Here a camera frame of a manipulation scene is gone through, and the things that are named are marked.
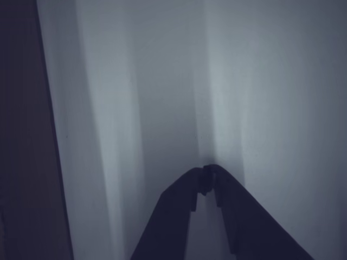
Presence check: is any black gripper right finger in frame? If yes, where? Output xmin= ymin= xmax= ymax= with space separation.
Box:
xmin=202 ymin=164 xmax=316 ymax=260

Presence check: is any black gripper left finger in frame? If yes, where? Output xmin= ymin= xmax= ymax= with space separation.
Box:
xmin=130 ymin=167 xmax=204 ymax=260

